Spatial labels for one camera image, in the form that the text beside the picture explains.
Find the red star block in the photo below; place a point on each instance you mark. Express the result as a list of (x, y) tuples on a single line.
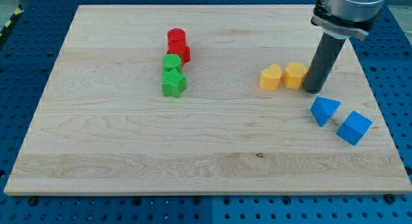
[(180, 49)]

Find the red cylinder block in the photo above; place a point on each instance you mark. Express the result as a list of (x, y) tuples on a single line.
[(176, 36)]

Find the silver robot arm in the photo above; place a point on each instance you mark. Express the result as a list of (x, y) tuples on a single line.
[(343, 19)]

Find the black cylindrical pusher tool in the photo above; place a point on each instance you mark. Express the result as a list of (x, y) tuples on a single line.
[(321, 65)]

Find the blue triangle block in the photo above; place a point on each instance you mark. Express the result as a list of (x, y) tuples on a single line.
[(323, 109)]

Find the blue cube block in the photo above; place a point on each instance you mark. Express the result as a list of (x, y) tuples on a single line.
[(354, 128)]

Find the yellow hexagon block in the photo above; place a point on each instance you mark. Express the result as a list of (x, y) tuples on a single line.
[(294, 75)]

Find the green cylinder block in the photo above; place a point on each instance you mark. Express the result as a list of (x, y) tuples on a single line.
[(172, 61)]

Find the green star block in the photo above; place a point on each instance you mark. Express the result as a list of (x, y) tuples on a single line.
[(173, 83)]

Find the wooden board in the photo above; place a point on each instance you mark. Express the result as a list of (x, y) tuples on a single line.
[(103, 126)]

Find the yellow heart block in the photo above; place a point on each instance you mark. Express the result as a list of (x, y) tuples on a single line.
[(270, 78)]

